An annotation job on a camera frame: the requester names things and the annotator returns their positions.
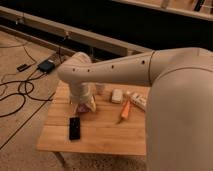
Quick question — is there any black power adapter box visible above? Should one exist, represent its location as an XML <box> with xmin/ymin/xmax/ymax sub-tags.
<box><xmin>38</xmin><ymin>60</ymin><xmax>55</xmax><ymax>73</ymax></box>

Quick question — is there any small black device on floor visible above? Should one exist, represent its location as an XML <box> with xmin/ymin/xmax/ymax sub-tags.
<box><xmin>17</xmin><ymin>64</ymin><xmax>31</xmax><ymax>72</ymax></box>

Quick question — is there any white paper cup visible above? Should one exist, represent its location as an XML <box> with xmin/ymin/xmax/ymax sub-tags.
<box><xmin>95</xmin><ymin>83</ymin><xmax>105</xmax><ymax>95</ymax></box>

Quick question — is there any black floor cable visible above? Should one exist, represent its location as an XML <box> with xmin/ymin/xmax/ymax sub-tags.
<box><xmin>0</xmin><ymin>43</ymin><xmax>68</xmax><ymax>118</ymax></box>

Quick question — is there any black eraser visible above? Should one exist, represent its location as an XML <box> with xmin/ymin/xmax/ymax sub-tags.
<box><xmin>69</xmin><ymin>117</ymin><xmax>80</xmax><ymax>140</ymax></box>

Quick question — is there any wooden table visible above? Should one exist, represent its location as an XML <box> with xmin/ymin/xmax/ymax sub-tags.
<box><xmin>37</xmin><ymin>82</ymin><xmax>149</xmax><ymax>155</ymax></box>

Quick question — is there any purple bowl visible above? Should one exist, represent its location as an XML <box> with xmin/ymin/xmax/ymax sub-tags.
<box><xmin>76</xmin><ymin>103</ymin><xmax>90</xmax><ymax>114</ymax></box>

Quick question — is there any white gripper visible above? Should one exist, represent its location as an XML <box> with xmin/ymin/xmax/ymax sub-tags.
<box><xmin>70</xmin><ymin>91</ymin><xmax>96</xmax><ymax>112</ymax></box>

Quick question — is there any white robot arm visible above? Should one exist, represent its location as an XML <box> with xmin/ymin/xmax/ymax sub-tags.
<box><xmin>58</xmin><ymin>47</ymin><xmax>213</xmax><ymax>171</ymax></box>

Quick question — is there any white rectangular block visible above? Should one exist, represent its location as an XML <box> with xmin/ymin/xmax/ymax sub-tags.
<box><xmin>111</xmin><ymin>89</ymin><xmax>123</xmax><ymax>104</ymax></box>

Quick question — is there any orange marker pen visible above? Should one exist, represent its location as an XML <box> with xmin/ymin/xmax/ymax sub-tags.
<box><xmin>118</xmin><ymin>100</ymin><xmax>131</xmax><ymax>123</ymax></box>

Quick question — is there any white labelled box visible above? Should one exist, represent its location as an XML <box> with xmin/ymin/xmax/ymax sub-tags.
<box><xmin>126</xmin><ymin>91</ymin><xmax>146</xmax><ymax>111</ymax></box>

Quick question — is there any long wooden rail beam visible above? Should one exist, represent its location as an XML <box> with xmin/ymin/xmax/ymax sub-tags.
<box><xmin>0</xmin><ymin>6</ymin><xmax>151</xmax><ymax>56</ymax></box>

